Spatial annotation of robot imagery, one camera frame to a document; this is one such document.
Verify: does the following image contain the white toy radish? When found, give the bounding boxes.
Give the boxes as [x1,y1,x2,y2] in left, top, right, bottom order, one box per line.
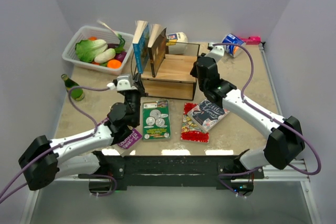
[94,48,116,64]

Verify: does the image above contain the green coin book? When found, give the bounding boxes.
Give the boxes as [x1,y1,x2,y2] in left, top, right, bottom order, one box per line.
[142,100,171,141]

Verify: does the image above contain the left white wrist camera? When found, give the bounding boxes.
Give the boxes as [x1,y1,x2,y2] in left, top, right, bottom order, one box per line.
[107,74,137,92]

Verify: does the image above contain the white cartoon mug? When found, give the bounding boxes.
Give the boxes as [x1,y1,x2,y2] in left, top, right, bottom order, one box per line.
[166,32,188,55]

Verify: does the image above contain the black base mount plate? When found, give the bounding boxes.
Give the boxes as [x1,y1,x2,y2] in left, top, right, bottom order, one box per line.
[79,152,264,191]

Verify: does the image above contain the red patterned book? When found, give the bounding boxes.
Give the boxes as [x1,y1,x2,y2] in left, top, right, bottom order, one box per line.
[181,103,209,143]

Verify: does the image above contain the toy cabbage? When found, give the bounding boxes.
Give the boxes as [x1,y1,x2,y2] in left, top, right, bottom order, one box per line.
[75,39,108,63]

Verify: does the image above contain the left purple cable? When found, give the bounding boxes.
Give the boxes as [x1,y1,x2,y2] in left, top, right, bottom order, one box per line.
[0,84,116,204]

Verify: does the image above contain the pink stapler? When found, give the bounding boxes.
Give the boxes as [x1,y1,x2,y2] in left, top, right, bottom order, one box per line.
[241,36,261,45]

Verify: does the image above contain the toy spring onion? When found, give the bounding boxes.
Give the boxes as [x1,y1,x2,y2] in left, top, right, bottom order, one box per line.
[97,19,127,54]

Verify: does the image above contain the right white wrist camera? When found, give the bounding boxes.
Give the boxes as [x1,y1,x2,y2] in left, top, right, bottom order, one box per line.
[206,42,225,61]

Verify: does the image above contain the Little Women book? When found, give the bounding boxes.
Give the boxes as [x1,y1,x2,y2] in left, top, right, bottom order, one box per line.
[187,99,230,132]

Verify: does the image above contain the orange toy fruit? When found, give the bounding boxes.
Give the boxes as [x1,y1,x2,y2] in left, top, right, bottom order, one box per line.
[107,59,122,69]

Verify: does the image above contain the green glass bottle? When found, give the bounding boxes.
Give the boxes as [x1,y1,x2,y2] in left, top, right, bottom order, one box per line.
[60,73,85,102]

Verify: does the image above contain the purple toy eggplant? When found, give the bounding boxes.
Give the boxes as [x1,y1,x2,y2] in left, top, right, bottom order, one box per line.
[114,51,127,62]

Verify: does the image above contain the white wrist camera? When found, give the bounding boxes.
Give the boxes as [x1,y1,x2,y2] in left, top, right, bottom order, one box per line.
[107,74,137,92]
[206,42,225,61]

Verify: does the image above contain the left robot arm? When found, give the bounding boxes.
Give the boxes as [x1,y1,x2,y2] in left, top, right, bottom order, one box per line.
[18,73,146,191]

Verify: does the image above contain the purple 117-storey treehouse book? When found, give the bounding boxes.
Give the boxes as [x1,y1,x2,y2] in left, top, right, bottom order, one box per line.
[113,129,142,156]

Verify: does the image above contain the white plastic basket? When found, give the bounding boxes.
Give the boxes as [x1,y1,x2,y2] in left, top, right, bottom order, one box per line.
[62,26,133,75]

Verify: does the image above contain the wood and wire shelf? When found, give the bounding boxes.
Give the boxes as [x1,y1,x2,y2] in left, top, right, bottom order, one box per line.
[141,53,197,101]

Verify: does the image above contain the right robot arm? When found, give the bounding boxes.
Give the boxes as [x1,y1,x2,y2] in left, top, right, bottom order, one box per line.
[191,56,305,178]

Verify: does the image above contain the dark Edward Tulane book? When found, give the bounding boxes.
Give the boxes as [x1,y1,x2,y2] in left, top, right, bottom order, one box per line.
[148,24,167,78]

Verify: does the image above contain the blue 26-storey treehouse book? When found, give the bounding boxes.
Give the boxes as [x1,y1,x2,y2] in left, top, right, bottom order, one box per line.
[132,20,150,74]

